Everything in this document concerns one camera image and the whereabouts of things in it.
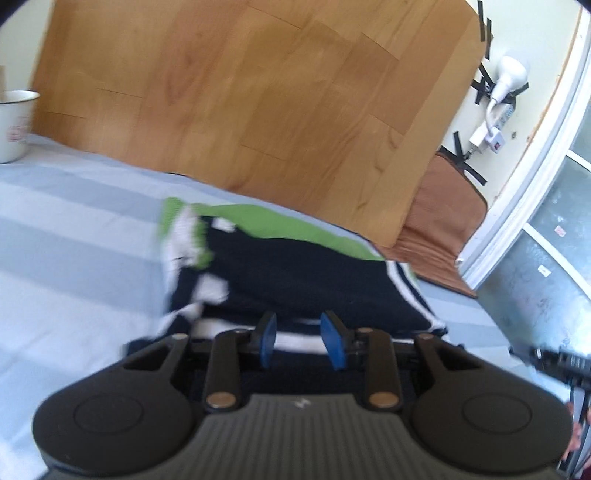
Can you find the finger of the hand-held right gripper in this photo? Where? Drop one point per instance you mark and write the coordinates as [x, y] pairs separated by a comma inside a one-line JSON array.
[[549, 362]]

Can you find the white plug adapter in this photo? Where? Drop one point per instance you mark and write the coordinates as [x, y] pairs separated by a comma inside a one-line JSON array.
[[487, 137]]

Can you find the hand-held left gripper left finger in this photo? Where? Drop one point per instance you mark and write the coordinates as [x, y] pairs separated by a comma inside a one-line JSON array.
[[268, 341]]

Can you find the wood-pattern vinyl sheet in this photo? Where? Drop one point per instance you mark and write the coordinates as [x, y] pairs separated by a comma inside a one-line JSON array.
[[254, 92]]

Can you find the frosted window glass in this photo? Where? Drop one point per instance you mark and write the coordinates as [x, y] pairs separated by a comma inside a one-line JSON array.
[[545, 295]]

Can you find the navy green white knit sweater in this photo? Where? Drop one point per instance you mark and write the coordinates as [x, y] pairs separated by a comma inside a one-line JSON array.
[[300, 277]]

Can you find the black tape strip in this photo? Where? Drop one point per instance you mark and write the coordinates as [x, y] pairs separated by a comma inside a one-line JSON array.
[[466, 170], [481, 21], [461, 147], [518, 90], [482, 85], [489, 41]]

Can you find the person's right hand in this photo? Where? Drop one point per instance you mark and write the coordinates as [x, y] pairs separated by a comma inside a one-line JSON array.
[[577, 434]]

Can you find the white enamel mug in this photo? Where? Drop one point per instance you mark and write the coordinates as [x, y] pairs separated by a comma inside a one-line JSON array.
[[14, 124]]

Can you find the brown perforated seat cushion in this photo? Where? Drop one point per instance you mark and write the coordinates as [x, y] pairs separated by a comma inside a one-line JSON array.
[[443, 217]]

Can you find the blue striped bed sheet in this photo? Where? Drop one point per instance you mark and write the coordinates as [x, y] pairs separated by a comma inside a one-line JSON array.
[[69, 240]]

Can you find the white window frame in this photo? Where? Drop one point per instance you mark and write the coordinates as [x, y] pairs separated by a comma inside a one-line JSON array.
[[531, 175]]

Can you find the small window sticker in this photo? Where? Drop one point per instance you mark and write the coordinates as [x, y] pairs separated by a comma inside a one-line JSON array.
[[559, 231], [544, 271]]

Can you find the white wall socket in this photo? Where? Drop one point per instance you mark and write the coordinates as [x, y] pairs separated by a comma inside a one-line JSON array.
[[504, 115]]

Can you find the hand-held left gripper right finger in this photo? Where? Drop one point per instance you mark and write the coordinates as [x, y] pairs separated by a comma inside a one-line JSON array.
[[332, 341]]

